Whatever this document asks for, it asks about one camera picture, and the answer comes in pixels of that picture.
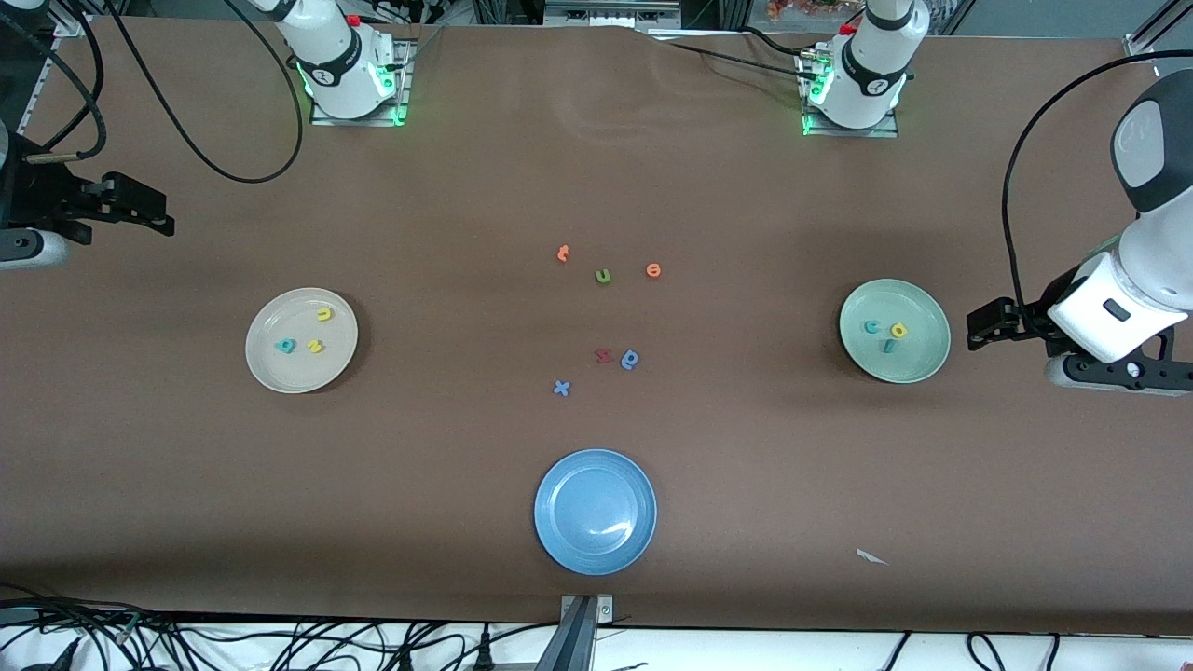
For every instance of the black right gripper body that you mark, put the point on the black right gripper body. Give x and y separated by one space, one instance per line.
37 203

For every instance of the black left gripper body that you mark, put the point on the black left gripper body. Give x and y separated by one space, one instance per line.
1032 320

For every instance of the beige round plate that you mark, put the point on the beige round plate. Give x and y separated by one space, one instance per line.
280 373

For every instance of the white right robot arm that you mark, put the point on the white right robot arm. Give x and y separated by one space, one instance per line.
340 56

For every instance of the green round plate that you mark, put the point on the green round plate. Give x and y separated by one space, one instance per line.
895 363

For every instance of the brown table cover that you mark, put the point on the brown table cover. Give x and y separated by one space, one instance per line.
186 466

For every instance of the white paper scrap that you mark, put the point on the white paper scrap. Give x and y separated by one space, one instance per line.
869 556

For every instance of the orange patterned object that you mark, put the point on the orange patterned object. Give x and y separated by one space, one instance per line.
811 7

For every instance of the blue foam letter q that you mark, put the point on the blue foam letter q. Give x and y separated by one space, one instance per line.
624 362

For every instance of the blue round plate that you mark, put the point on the blue round plate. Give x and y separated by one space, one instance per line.
595 512

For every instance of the grey metal box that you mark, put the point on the grey metal box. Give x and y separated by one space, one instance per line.
610 13

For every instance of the black power plug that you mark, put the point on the black power plug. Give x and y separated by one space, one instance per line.
484 652
406 660

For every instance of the aluminium frame profile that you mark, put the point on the aluminium frame profile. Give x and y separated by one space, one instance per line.
1139 47
75 23

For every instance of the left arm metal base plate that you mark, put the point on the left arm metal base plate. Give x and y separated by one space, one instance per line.
853 132

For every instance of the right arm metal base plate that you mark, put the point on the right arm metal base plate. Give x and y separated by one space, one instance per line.
403 93

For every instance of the grey metal camera mount bracket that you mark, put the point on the grey metal camera mount bracket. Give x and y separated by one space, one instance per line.
580 643

